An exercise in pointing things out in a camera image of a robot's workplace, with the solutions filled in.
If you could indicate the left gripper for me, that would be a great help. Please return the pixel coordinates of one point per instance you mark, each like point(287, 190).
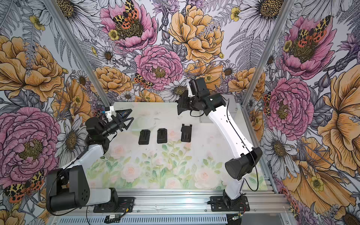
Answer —
point(123, 118)

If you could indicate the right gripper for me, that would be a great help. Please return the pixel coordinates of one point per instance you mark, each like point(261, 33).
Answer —
point(183, 103)

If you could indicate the phone stand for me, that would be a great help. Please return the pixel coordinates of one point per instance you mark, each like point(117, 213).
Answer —
point(186, 133)
point(144, 137)
point(162, 135)

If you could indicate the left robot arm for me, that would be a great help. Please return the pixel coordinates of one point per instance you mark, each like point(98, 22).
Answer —
point(67, 187)

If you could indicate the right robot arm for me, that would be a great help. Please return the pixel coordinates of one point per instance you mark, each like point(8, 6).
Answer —
point(197, 97)

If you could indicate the silver metal case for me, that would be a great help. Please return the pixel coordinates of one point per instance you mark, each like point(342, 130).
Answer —
point(230, 106)

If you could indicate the small circuit board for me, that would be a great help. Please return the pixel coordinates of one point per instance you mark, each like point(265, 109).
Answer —
point(114, 218)

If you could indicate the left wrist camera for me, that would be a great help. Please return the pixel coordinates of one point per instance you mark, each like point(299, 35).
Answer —
point(109, 112)

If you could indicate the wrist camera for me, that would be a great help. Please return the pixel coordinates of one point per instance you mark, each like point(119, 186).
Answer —
point(192, 90)
point(109, 112)

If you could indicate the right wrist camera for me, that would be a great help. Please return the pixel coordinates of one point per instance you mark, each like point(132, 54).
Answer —
point(192, 90)

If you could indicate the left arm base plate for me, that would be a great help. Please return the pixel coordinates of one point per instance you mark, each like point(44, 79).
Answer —
point(122, 205)

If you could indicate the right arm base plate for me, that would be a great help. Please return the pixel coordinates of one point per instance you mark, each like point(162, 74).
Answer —
point(225, 204)

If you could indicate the aluminium front rail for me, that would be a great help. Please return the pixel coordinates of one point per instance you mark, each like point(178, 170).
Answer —
point(163, 201)

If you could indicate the left aluminium post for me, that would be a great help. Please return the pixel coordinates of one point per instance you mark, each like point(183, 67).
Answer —
point(65, 29)

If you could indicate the aluminium post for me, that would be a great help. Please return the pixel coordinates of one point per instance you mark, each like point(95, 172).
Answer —
point(65, 29)
point(273, 38)

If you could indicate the right aluminium post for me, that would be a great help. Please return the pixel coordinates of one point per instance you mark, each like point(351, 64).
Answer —
point(273, 38)

